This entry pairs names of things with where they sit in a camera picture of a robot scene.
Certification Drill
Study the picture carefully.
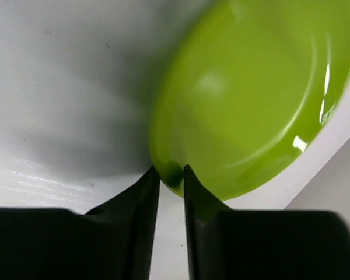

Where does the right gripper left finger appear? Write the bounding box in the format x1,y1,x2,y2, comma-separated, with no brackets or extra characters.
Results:
0,168,160,279

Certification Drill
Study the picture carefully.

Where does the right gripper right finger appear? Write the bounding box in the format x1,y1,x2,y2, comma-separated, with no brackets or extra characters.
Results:
184,166,350,279

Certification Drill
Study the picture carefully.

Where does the green round plate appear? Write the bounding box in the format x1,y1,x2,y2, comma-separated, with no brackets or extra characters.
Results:
149,1,350,200

